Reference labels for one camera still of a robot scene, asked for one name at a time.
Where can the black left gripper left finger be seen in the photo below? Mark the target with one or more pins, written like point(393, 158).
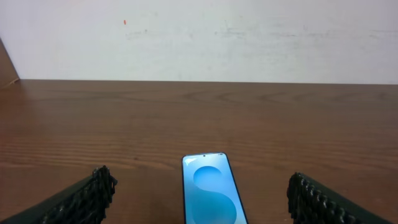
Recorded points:
point(84, 202)

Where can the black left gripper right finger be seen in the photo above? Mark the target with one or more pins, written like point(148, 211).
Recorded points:
point(311, 202)

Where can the blue Samsung Galaxy smartphone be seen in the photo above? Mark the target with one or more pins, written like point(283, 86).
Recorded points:
point(210, 193)

